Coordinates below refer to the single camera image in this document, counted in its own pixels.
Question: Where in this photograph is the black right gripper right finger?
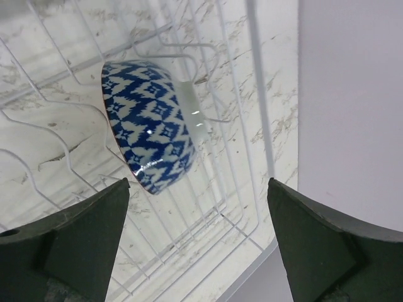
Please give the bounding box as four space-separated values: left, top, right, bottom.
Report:
267 178 402 301

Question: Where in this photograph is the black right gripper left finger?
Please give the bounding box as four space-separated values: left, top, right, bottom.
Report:
1 178 130 301

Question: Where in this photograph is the blue orange patterned bowl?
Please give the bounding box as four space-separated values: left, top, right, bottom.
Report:
101 60 208 194

